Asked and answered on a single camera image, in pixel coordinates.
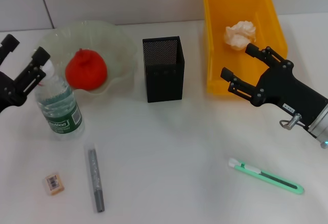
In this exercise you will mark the black mesh pen holder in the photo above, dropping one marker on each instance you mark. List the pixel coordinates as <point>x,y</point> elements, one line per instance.
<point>164,85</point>

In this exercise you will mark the yellow plastic bin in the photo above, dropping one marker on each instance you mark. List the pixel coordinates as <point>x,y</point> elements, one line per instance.
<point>230,11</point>

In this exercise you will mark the gray marker pen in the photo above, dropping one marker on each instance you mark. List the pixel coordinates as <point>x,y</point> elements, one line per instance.
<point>95,178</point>

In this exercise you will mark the white paper ball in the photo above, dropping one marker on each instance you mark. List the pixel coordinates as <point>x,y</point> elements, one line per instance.
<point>239,34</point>

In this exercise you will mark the pale green glass fruit plate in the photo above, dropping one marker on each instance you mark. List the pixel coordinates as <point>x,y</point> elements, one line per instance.
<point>118,49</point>

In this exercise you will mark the orange fruit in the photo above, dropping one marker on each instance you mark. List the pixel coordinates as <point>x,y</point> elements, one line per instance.
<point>85,70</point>

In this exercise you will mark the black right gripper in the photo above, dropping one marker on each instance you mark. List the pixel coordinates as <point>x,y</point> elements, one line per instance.
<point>284,88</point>

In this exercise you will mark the clear bottle with green label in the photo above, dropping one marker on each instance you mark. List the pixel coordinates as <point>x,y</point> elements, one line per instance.
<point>59,106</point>

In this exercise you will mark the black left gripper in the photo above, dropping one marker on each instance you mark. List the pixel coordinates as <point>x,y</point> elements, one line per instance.
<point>9,93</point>

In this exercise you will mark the green utility knife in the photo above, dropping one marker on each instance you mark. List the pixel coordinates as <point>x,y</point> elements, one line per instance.
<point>266,176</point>

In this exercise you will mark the beige eraser with barcode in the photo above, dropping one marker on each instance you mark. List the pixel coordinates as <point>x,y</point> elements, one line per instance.
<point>53,184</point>

